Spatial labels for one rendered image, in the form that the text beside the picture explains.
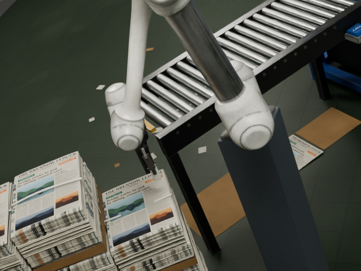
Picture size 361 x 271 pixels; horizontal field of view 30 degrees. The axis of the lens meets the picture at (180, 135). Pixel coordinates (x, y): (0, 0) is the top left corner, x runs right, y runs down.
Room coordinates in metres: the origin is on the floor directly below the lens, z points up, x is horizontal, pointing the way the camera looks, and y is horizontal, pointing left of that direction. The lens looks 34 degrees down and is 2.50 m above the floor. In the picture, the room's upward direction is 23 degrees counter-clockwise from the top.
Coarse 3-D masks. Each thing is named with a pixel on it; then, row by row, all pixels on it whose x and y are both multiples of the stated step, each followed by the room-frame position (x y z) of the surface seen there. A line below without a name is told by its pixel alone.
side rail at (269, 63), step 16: (336, 16) 2.93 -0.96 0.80; (352, 16) 2.92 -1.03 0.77; (320, 32) 2.85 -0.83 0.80; (336, 32) 2.88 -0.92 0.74; (288, 48) 2.83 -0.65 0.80; (304, 48) 2.82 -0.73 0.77; (320, 48) 2.85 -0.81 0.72; (272, 64) 2.76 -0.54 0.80; (288, 64) 2.78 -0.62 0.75; (304, 64) 2.81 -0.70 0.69; (256, 80) 2.72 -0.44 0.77; (272, 80) 2.75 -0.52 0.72; (192, 112) 2.64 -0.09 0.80; (208, 112) 2.63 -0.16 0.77; (176, 128) 2.57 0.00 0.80; (192, 128) 2.60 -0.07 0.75; (208, 128) 2.62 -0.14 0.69; (160, 144) 2.57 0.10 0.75; (176, 144) 2.57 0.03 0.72
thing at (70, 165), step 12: (72, 156) 2.28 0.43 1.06; (36, 168) 2.31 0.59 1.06; (48, 168) 2.27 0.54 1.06; (60, 168) 2.23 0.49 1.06; (72, 168) 2.20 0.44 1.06; (84, 168) 2.25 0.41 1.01; (24, 180) 2.26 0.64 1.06; (36, 180) 2.23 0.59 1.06; (48, 180) 2.19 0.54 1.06; (60, 180) 2.16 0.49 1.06; (84, 180) 2.17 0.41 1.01; (24, 192) 2.18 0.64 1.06; (96, 192) 2.22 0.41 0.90
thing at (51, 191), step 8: (80, 176) 2.15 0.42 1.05; (64, 184) 2.13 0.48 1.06; (72, 184) 2.11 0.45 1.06; (32, 192) 2.16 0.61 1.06; (40, 192) 2.14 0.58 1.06; (48, 192) 2.12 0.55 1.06; (56, 192) 2.10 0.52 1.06; (88, 192) 2.13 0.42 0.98; (16, 200) 2.16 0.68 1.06; (24, 200) 2.13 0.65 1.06; (32, 200) 2.11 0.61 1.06; (96, 208) 2.10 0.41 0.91
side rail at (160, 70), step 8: (272, 0) 3.38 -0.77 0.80; (256, 8) 3.36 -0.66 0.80; (248, 16) 3.31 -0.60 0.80; (232, 24) 3.30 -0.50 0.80; (240, 24) 3.28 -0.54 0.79; (216, 32) 3.28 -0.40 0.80; (224, 32) 3.25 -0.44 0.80; (184, 56) 3.17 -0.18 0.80; (168, 64) 3.17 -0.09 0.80; (176, 64) 3.15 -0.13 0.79; (160, 72) 3.12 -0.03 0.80; (144, 80) 3.11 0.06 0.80
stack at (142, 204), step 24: (120, 192) 2.25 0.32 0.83; (144, 192) 2.18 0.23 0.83; (168, 192) 2.13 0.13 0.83; (120, 216) 2.10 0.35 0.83; (144, 216) 2.04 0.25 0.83; (168, 216) 1.99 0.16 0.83; (120, 240) 1.96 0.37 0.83; (144, 240) 1.93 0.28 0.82; (168, 240) 1.92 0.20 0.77; (192, 240) 2.10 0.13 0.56; (72, 264) 1.95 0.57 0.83; (96, 264) 1.93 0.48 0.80; (120, 264) 1.93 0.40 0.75; (144, 264) 1.92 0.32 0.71; (168, 264) 1.92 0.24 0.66
